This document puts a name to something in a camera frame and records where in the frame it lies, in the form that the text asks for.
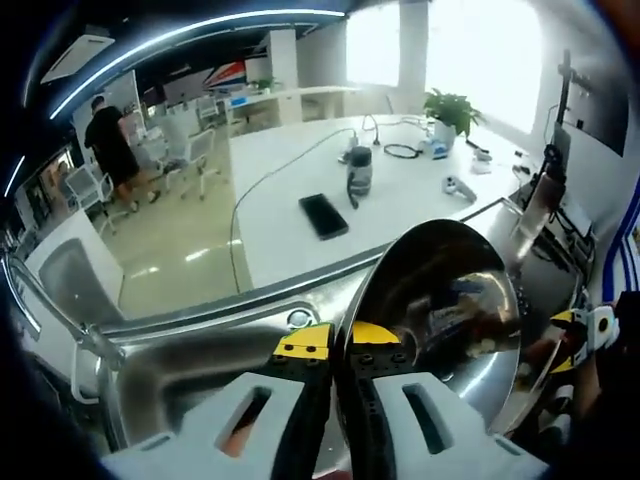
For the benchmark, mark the striped wall panel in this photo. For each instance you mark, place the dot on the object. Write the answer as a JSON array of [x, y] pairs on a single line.
[[227, 75]]

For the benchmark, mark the chrome sink faucet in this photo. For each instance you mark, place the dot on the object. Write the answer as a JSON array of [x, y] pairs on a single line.
[[55, 305]]

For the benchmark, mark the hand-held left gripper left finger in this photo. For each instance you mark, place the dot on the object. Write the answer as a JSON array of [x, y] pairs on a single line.
[[200, 440]]

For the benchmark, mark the black smartphone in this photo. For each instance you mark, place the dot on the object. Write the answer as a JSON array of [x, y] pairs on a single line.
[[323, 216]]

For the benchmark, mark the long ceiling light strip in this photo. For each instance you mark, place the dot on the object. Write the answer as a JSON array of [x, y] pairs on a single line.
[[165, 45]]

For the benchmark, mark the black monitor on stand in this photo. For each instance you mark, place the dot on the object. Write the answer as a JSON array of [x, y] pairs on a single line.
[[595, 110]]

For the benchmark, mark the stainless steel sink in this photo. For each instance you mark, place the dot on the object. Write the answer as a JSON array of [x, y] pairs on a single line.
[[175, 360]]

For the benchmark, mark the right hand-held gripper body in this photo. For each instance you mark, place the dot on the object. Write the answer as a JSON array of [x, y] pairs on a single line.
[[602, 330]]

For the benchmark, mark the green potted plant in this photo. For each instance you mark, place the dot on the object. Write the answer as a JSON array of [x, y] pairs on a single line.
[[452, 112]]

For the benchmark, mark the small potted plant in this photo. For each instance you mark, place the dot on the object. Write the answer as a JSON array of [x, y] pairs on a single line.
[[265, 84]]

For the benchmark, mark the white handheld controller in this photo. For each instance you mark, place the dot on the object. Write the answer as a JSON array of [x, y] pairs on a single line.
[[457, 187]]

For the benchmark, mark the ceiling air conditioner unit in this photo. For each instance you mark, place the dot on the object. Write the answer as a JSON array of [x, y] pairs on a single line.
[[77, 57]]

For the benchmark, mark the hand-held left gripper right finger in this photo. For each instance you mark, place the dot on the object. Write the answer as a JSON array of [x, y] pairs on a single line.
[[450, 445]]

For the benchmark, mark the grey mesh office chair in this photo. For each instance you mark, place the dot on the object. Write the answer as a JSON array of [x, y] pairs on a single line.
[[75, 280]]

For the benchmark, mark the white office chair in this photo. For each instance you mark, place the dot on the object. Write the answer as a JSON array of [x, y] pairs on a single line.
[[92, 190], [197, 150]]

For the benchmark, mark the stainless steel bowl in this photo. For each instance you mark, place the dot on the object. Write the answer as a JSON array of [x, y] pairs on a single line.
[[435, 270]]

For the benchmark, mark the grey cylindrical speaker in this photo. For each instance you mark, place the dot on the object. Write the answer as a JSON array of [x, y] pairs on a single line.
[[359, 172]]

